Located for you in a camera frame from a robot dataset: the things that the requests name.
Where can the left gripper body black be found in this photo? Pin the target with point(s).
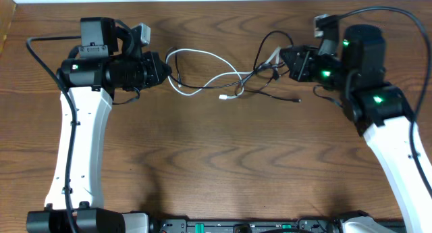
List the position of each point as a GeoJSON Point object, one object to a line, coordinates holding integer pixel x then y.
{"type": "Point", "coordinates": [150, 69]}

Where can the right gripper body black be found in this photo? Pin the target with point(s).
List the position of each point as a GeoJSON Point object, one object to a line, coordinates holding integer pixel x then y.
{"type": "Point", "coordinates": [315, 69]}

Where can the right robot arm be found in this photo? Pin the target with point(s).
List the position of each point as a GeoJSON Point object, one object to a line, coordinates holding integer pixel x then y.
{"type": "Point", "coordinates": [353, 65]}

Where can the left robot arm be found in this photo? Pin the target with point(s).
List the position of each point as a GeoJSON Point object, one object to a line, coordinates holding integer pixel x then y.
{"type": "Point", "coordinates": [109, 57]}

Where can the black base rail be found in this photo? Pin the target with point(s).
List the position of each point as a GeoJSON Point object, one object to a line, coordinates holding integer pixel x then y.
{"type": "Point", "coordinates": [303, 224]}

